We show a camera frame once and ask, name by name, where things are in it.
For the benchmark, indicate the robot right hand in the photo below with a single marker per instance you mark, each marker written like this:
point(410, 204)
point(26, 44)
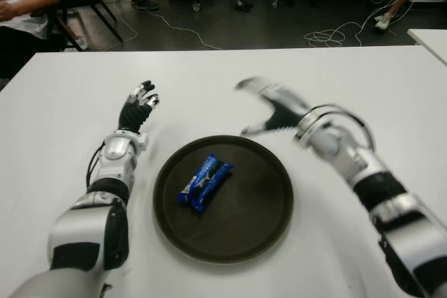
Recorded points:
point(283, 113)

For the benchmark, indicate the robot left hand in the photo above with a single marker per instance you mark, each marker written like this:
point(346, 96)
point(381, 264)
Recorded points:
point(132, 116)

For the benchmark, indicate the blue Oreo cookie pack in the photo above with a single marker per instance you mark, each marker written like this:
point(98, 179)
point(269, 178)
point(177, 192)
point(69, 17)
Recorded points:
point(206, 183)

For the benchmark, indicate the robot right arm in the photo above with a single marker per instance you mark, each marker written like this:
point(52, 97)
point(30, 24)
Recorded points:
point(401, 221)

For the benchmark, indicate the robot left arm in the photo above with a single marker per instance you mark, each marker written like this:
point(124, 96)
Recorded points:
point(78, 228)

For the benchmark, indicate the round brown tray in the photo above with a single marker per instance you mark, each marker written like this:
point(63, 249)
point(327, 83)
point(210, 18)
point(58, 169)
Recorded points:
point(251, 207)

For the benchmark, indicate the black chair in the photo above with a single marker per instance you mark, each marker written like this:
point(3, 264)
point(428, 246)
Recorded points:
point(94, 1)

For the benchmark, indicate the seated person in white shirt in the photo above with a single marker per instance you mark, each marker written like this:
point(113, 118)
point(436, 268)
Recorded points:
point(21, 5)

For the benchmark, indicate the white side table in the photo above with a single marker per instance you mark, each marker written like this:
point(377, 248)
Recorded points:
point(431, 41)

